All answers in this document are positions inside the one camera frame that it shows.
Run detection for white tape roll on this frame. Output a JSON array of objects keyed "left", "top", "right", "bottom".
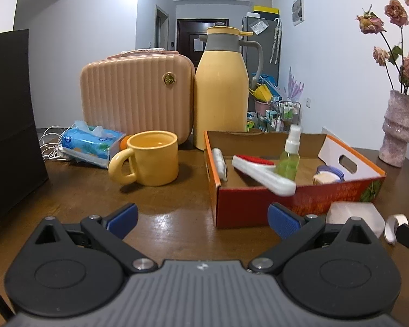
[{"left": 384, "top": 214, "right": 409, "bottom": 246}]

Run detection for white red lint brush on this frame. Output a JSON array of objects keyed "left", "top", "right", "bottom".
[{"left": 232, "top": 155, "right": 296, "bottom": 196}]

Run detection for green spray bottle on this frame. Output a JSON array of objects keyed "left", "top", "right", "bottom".
[{"left": 275, "top": 125, "right": 301, "bottom": 181}]

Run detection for small white spray bottle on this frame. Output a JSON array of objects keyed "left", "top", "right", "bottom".
[{"left": 211, "top": 148, "right": 227, "bottom": 181}]

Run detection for translucent white plastic box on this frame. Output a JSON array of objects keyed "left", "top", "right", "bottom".
[{"left": 326, "top": 202, "right": 385, "bottom": 238}]

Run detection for small round white container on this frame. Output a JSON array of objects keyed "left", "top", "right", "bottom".
[{"left": 312, "top": 165, "right": 344, "bottom": 185}]

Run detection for orange red cardboard box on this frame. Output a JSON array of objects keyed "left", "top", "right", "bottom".
[{"left": 203, "top": 131, "right": 386, "bottom": 229}]

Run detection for yellow ceramic mug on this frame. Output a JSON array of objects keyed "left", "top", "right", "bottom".
[{"left": 108, "top": 131, "right": 179, "bottom": 187}]

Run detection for orange fruit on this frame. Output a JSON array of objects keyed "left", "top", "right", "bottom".
[{"left": 119, "top": 135, "right": 131, "bottom": 151}]

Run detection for blue tissue pack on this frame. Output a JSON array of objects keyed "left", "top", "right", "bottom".
[{"left": 59, "top": 120, "right": 125, "bottom": 169}]

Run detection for pink textured vase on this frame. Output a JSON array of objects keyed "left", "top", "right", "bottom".
[{"left": 378, "top": 90, "right": 409, "bottom": 168}]

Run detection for black monitor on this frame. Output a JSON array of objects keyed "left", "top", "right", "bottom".
[{"left": 0, "top": 30, "right": 49, "bottom": 220}]

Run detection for peach ribbed suitcase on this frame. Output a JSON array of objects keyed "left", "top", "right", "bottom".
[{"left": 80, "top": 49, "right": 195, "bottom": 143}]

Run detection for yellow thermos jug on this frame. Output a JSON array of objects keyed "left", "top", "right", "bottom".
[{"left": 193, "top": 27, "right": 264, "bottom": 151}]

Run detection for dried pink rose bouquet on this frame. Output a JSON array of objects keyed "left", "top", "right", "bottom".
[{"left": 355, "top": 0, "right": 409, "bottom": 96}]

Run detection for grey refrigerator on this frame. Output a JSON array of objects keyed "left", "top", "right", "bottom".
[{"left": 242, "top": 13, "right": 283, "bottom": 86}]

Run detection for dark brown entrance door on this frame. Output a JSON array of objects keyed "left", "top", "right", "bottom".
[{"left": 176, "top": 19, "right": 229, "bottom": 68}]

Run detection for yellow box on refrigerator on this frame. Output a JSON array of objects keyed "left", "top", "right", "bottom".
[{"left": 252, "top": 5, "right": 280, "bottom": 17}]

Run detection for wire storage rack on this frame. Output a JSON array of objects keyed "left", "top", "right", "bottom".
[{"left": 255, "top": 100, "right": 301, "bottom": 133}]

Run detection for white cables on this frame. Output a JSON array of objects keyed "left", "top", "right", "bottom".
[{"left": 38, "top": 125, "right": 71, "bottom": 162}]

